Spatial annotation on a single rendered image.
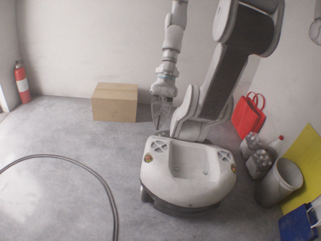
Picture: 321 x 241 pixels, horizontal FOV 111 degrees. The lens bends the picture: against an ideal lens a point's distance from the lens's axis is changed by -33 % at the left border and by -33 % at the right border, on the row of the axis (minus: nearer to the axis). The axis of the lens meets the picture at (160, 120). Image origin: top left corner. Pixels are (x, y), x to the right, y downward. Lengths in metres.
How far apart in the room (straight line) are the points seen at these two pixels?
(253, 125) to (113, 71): 1.54
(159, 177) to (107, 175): 0.51
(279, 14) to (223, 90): 0.38
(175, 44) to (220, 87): 0.25
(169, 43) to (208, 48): 1.13
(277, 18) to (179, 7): 0.36
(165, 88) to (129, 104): 0.91
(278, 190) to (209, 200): 0.59
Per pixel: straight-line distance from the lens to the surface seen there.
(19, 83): 2.12
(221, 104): 0.75
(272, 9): 0.62
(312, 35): 0.70
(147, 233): 1.05
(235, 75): 0.67
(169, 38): 0.64
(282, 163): 1.43
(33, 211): 1.23
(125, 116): 1.56
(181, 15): 0.68
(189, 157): 1.00
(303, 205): 1.33
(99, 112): 1.58
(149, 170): 0.83
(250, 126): 1.77
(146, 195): 0.98
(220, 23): 0.53
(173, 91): 0.61
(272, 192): 1.31
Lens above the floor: 1.02
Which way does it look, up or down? 37 degrees down
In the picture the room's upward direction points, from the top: 11 degrees clockwise
